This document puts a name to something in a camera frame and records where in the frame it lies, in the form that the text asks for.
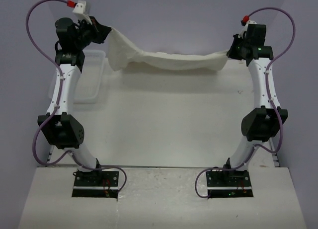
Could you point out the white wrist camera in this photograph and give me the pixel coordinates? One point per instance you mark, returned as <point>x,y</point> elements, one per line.
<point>245,23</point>
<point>82,10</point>

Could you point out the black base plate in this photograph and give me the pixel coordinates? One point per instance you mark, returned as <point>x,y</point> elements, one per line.
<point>95,184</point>
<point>228,184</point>

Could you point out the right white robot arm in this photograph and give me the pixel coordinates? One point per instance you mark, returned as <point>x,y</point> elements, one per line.
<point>267,117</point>

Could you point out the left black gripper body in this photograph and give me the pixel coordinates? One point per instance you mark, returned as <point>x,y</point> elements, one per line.
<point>85,34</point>

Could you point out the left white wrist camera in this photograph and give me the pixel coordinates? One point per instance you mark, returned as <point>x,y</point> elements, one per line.
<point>82,10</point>

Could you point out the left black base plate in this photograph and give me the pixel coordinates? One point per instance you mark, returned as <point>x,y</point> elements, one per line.
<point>95,184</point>

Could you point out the white plastic basket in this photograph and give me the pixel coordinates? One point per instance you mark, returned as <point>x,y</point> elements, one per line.
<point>89,83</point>

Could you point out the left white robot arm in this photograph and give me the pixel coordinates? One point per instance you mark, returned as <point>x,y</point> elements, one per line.
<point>60,128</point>

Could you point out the cream white t shirt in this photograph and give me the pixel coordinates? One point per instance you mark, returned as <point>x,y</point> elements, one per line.
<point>122,52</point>

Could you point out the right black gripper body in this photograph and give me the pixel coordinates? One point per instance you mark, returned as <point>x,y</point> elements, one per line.
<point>248,43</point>

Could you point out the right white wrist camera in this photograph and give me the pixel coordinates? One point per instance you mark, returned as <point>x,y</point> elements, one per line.
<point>245,23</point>

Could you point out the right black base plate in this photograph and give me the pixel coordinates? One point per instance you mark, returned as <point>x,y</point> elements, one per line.
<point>228,184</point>

